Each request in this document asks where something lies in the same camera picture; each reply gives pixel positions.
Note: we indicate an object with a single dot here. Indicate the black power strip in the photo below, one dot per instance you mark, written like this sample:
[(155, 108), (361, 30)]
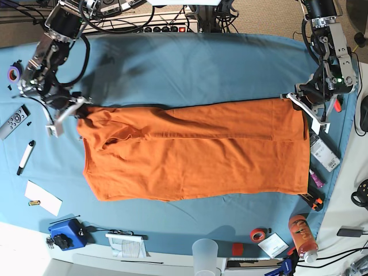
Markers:
[(178, 28)]

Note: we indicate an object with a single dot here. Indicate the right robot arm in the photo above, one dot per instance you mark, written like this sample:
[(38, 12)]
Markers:
[(63, 27)]

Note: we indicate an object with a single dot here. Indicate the grey remote control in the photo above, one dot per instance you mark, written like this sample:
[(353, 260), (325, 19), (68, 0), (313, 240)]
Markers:
[(17, 118)]

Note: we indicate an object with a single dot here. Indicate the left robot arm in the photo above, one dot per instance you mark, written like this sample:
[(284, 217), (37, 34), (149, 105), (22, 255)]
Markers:
[(326, 44)]

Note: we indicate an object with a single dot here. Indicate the orange handled screwdriver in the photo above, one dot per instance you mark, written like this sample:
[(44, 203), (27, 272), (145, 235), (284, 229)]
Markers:
[(338, 106)]

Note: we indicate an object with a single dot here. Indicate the red tape roll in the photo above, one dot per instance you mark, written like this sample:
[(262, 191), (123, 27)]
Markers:
[(257, 235)]

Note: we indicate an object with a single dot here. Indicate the blue clamp bottom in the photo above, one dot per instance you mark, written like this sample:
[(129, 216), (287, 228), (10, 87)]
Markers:
[(288, 265)]

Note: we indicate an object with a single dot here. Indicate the purple tape roll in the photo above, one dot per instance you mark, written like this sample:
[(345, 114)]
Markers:
[(15, 71)]

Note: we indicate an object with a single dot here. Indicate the orange black utility knife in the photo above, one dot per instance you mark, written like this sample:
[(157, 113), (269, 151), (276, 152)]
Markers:
[(314, 198)]

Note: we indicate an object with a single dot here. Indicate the clear plastic bit case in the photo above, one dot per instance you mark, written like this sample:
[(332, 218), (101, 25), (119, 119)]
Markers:
[(324, 155)]

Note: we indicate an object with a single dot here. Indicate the orange drink bottle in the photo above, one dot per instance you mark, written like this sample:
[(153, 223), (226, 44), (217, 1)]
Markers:
[(303, 239)]

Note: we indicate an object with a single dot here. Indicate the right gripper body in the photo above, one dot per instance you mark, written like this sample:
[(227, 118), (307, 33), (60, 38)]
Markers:
[(60, 104)]

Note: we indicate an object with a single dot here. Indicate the blue table cloth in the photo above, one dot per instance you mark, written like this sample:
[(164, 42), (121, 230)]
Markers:
[(166, 71)]

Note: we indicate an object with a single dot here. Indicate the white paper card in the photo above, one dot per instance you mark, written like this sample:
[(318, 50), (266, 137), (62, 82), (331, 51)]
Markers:
[(47, 200)]

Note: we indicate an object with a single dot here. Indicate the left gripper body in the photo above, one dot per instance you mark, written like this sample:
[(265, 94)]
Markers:
[(316, 100)]

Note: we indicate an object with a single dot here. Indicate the translucent plastic cup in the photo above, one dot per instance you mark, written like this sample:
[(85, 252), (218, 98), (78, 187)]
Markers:
[(205, 257)]

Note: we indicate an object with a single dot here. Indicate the black cable tie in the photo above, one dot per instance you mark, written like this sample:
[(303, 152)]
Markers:
[(65, 219)]

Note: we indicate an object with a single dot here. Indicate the white square note pad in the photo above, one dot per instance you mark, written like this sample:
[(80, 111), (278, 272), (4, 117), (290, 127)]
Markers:
[(273, 245)]

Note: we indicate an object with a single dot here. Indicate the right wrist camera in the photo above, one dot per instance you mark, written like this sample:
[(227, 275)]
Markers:
[(55, 129)]

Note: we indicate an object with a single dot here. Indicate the white folded booklet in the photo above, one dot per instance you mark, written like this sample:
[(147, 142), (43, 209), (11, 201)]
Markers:
[(127, 246)]

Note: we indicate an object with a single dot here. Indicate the small red block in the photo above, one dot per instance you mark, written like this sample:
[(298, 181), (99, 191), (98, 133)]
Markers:
[(237, 249)]

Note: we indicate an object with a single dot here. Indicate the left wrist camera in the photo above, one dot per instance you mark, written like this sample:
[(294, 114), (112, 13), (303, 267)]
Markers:
[(317, 126)]

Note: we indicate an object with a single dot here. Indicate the small pink glue tube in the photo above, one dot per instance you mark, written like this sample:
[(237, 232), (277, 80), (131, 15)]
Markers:
[(319, 183)]

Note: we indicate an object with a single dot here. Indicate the orange t-shirt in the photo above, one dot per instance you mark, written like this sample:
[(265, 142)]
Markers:
[(244, 147)]

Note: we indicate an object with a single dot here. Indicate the white marker pen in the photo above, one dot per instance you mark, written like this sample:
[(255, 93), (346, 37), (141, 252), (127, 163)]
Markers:
[(25, 157)]

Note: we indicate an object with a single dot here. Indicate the blue box with knob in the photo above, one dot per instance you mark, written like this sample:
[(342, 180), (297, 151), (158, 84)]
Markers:
[(69, 234)]

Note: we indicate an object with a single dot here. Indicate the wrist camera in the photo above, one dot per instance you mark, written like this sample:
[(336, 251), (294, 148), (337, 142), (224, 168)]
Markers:
[(317, 126), (55, 129)]

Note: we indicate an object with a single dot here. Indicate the small yellow battery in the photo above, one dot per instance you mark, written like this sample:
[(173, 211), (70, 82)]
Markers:
[(34, 203)]

